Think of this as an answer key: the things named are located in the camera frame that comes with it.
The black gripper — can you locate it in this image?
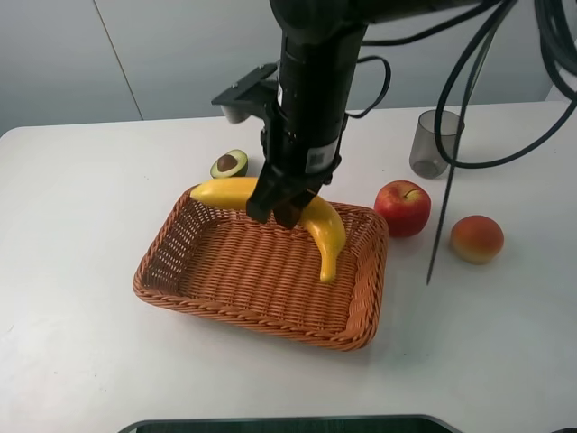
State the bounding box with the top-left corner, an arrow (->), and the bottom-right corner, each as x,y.
246,101 -> 346,228

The yellow banana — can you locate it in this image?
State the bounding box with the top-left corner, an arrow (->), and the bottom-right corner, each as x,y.
189,177 -> 346,283

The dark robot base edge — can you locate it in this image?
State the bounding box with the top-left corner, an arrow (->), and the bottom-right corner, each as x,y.
122,415 -> 457,432

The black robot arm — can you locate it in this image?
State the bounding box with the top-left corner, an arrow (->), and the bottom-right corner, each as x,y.
246,1 -> 464,228

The brown wicker basket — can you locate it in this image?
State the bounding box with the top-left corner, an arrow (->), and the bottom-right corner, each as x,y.
133,194 -> 389,351

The halved avocado with pit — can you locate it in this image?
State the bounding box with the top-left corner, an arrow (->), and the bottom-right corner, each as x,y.
210,149 -> 249,179

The red apple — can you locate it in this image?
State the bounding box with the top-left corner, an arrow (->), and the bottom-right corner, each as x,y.
373,180 -> 432,238

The grey translucent plastic cup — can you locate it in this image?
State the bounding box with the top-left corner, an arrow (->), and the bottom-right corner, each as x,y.
409,110 -> 460,180

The orange red peach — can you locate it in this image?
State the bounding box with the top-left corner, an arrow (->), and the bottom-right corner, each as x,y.
450,215 -> 504,265

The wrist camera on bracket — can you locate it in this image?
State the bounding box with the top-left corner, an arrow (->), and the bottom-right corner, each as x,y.
211,63 -> 277,124

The thin black cable loop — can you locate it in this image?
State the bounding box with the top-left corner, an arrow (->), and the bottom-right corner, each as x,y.
343,40 -> 452,120

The black cable bundle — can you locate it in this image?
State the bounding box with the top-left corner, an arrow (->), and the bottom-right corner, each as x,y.
426,0 -> 577,286

